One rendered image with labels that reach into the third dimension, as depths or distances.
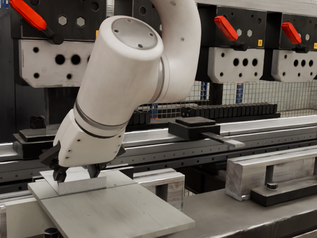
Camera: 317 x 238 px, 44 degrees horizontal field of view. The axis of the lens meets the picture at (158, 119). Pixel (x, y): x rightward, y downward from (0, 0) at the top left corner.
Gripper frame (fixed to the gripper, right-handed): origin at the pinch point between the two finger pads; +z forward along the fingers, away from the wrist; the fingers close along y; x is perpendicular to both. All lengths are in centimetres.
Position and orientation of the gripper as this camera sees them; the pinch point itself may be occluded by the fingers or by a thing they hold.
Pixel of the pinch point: (77, 172)
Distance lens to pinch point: 71.6
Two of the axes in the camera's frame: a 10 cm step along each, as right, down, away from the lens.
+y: -8.5, 0.6, -5.2
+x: 3.8, 7.7, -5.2
